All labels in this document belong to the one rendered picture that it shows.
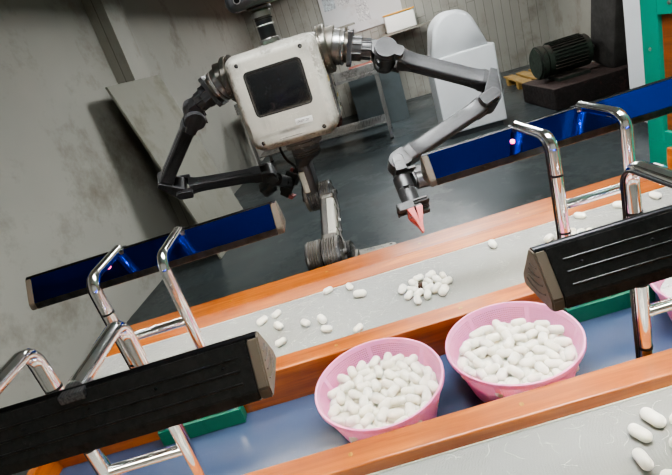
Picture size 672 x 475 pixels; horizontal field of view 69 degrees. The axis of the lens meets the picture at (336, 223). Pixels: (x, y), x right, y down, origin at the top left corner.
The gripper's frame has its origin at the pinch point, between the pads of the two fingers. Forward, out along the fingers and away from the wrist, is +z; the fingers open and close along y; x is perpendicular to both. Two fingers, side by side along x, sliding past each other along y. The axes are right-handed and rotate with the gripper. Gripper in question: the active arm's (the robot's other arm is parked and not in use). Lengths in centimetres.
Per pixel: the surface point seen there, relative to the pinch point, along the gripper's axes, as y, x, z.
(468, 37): 155, 248, -313
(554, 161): 23, -45, 16
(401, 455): -23, -43, 58
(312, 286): -36.7, 2.7, 5.4
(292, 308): -43.6, -0.2, 11.2
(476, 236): 14.6, 3.5, 6.0
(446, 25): 136, 235, -327
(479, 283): 6.9, -10.0, 24.3
